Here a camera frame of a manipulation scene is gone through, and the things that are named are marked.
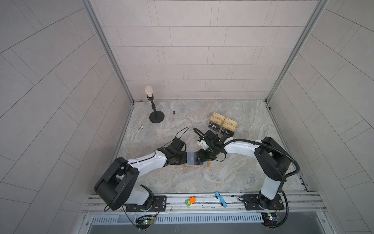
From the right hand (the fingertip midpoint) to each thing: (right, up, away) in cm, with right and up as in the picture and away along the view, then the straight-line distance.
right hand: (198, 161), depth 86 cm
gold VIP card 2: (+21, +23, +7) cm, 32 cm away
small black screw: (-18, +29, +23) cm, 41 cm away
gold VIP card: (+14, +26, +10) cm, 31 cm away
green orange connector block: (-4, -14, -15) cm, 21 cm away
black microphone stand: (-30, +26, +20) cm, 44 cm away
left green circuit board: (-25, -21, -20) cm, 39 cm away
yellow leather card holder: (+3, -2, -2) cm, 4 cm away
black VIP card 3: (+19, +16, +8) cm, 26 cm away
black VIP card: (-4, +2, +1) cm, 5 cm away
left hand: (-7, +1, +2) cm, 7 cm away
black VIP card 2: (+11, +19, +11) cm, 25 cm away
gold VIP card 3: (+12, +24, +11) cm, 29 cm away
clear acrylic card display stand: (+16, +21, +9) cm, 27 cm away
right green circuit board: (+33, -21, -17) cm, 43 cm away
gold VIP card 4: (+20, +19, +7) cm, 29 cm away
